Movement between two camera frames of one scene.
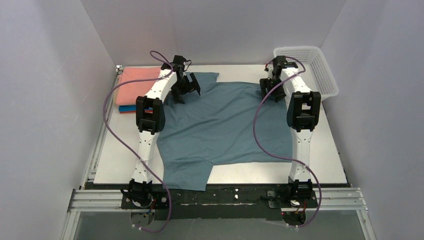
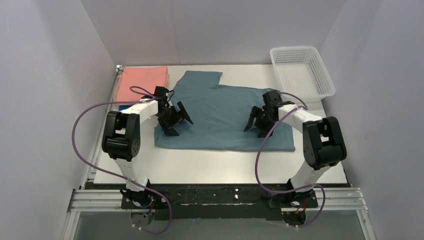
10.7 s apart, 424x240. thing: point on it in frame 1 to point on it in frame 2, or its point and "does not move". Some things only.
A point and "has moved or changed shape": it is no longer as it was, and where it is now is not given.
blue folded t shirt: x=127 y=108 does not move
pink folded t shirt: x=126 y=95 does not move
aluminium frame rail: x=82 y=199 does not move
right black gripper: x=272 y=90 to x=260 y=119
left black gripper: x=185 y=86 to x=172 y=119
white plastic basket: x=312 y=67 does not move
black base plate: x=234 y=201 does not move
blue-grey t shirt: x=229 y=123 has moved or changed shape
